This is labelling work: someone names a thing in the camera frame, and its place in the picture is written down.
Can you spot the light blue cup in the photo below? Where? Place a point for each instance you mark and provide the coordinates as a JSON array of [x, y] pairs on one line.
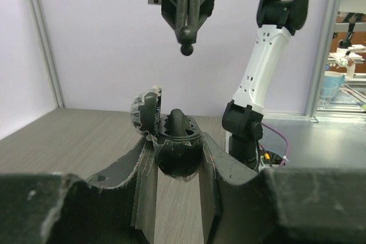
[[337, 77]]

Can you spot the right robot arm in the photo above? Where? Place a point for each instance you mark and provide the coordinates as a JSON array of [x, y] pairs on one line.
[[277, 22]]

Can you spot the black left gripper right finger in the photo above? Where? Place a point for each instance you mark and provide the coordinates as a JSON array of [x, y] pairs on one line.
[[283, 205]]

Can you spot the clear drinking glass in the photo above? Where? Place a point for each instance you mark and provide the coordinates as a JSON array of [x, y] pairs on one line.
[[327, 92]]

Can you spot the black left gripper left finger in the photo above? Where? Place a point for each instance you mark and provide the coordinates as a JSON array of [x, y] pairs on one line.
[[114, 205]]

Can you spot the black plastic-wrapped earbud case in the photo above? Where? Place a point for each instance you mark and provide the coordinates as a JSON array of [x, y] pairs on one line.
[[177, 157]]

